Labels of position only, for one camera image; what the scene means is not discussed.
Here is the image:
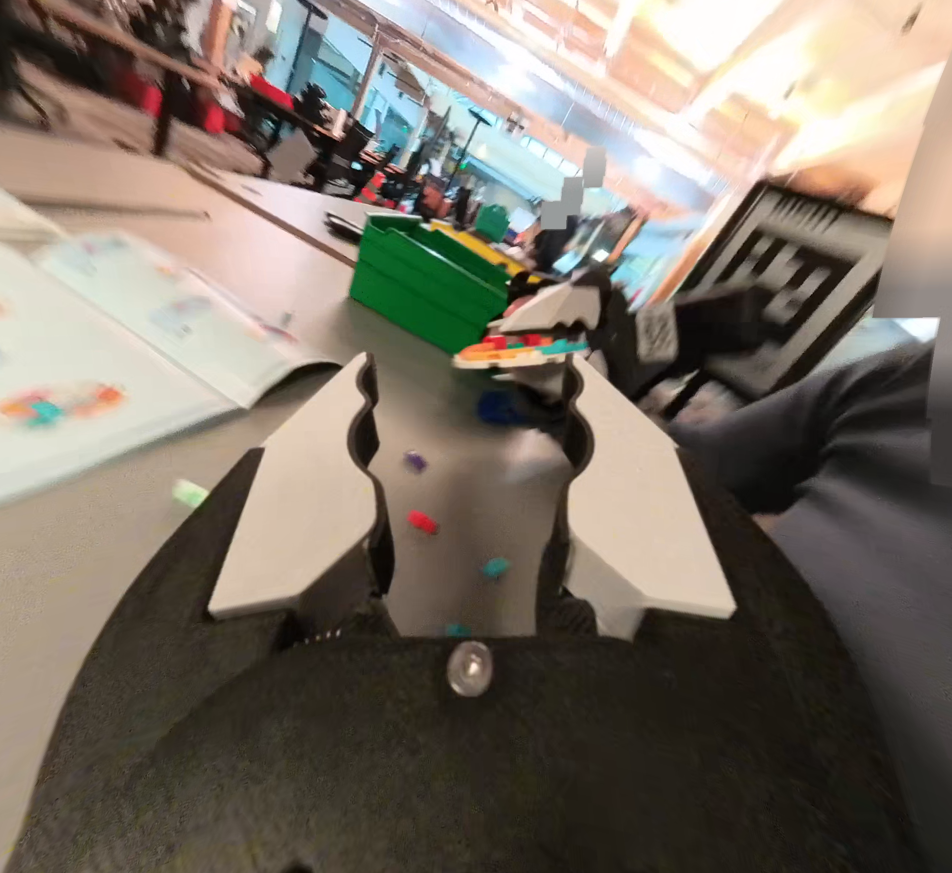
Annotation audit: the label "open lego instruction booklet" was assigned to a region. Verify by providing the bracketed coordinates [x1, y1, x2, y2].
[0, 230, 345, 506]

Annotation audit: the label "yellow plastic bin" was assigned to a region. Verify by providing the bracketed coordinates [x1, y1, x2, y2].
[431, 219, 538, 281]

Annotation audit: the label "instruction booklet with picture cover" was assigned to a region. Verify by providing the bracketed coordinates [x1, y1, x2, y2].
[0, 189, 71, 245]

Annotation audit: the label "colourful lego plate model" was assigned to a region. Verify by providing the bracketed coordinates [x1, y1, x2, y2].
[452, 334, 590, 371]

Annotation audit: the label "black framed marker sign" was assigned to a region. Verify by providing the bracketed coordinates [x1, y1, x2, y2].
[673, 177, 895, 398]

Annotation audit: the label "blue lego brick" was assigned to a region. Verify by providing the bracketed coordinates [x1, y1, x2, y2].
[476, 390, 526, 427]

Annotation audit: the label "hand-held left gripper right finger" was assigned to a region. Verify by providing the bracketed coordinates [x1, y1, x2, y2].
[561, 354, 737, 640]

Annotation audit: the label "person's right forearm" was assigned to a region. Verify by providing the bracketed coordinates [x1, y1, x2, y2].
[669, 338, 940, 517]

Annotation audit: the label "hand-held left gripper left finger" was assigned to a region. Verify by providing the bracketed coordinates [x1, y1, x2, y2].
[208, 350, 393, 621]

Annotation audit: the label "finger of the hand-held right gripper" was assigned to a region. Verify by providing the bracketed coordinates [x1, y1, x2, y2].
[517, 360, 575, 402]
[489, 282, 602, 336]

